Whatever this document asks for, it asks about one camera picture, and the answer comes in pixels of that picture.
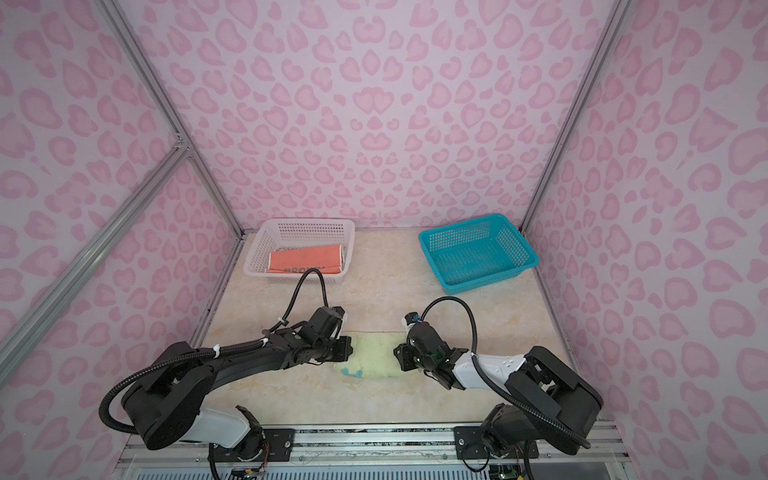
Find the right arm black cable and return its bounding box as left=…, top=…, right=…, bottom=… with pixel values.
left=407, top=296, right=592, bottom=450

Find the left aluminium corner post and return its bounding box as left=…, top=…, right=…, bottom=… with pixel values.
left=93, top=0, right=245, bottom=239

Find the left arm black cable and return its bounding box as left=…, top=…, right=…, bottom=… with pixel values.
left=98, top=267, right=330, bottom=434

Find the right aluminium corner post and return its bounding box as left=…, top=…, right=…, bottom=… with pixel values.
left=519, top=0, right=637, bottom=236

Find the white plastic basket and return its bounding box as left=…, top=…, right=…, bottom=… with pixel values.
left=243, top=219, right=355, bottom=283

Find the red brown towel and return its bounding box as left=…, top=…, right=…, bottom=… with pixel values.
left=266, top=244, right=344, bottom=274

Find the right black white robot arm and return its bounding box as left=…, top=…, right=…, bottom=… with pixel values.
left=394, top=312, right=604, bottom=458

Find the aluminium corner post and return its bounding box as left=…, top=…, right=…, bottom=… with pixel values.
left=519, top=0, right=637, bottom=236
left=93, top=0, right=245, bottom=239

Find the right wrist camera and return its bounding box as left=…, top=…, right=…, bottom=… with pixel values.
left=403, top=312, right=420, bottom=330

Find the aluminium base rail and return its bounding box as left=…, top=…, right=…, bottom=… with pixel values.
left=112, top=421, right=638, bottom=479

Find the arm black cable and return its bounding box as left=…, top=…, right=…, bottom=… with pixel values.
left=407, top=296, right=592, bottom=450
left=98, top=267, right=330, bottom=434

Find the teal cat face towel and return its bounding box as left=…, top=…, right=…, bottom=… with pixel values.
left=333, top=332, right=406, bottom=380

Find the teal plastic basket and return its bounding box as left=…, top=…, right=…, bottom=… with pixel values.
left=418, top=214, right=540, bottom=295

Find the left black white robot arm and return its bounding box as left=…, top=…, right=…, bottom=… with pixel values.
left=99, top=306, right=353, bottom=460

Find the aluminium frame diagonal bar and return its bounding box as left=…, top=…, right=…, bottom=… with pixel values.
left=1, top=142, right=189, bottom=385

